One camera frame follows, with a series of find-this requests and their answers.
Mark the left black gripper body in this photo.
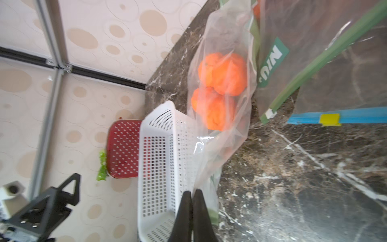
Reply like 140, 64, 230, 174
1, 187, 65, 242

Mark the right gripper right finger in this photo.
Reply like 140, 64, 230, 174
192, 189, 218, 242

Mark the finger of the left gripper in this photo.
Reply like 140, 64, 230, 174
54, 173, 81, 209

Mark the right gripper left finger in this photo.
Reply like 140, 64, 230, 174
168, 191, 193, 242

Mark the orange toy mandarin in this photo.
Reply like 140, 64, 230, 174
204, 92, 236, 131
212, 53, 247, 96
190, 87, 214, 114
198, 52, 223, 87

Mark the blue-seal clear zip-top bag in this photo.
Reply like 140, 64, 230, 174
288, 20, 387, 126

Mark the green-seal clear zip-top bag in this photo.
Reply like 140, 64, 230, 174
256, 1, 387, 124

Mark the green toy lettuce leaf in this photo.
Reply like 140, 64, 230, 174
96, 151, 108, 181

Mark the white perforated plastic basket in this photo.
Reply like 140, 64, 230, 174
137, 100, 221, 242

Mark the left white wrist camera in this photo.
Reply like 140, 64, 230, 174
1, 181, 28, 220

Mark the silver aluminium left rail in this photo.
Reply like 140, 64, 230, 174
28, 1, 65, 200

